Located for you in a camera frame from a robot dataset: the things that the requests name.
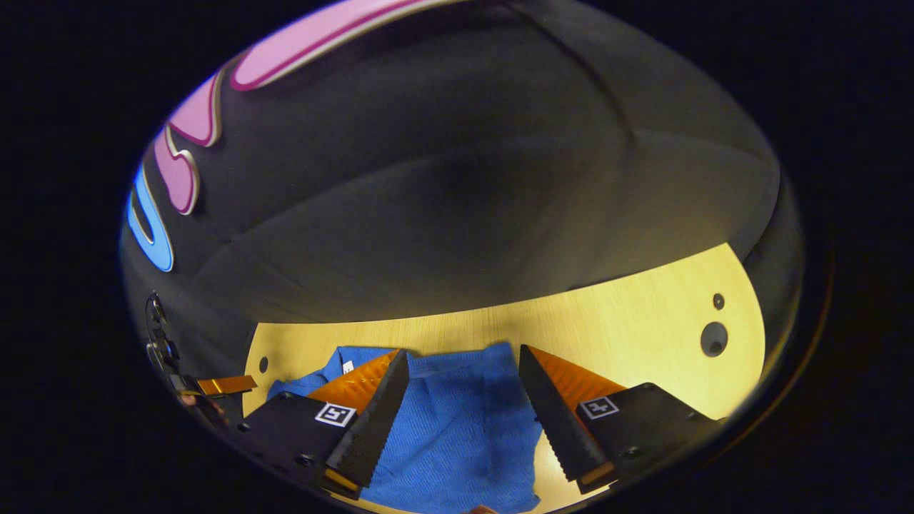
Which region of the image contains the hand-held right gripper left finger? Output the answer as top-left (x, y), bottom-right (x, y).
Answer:
top-left (236, 348), bottom-right (411, 500)

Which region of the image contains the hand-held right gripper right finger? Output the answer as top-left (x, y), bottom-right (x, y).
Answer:
top-left (518, 343), bottom-right (722, 495)

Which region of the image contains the blue button-up shirt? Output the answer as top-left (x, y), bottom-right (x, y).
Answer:
top-left (266, 341), bottom-right (543, 513)

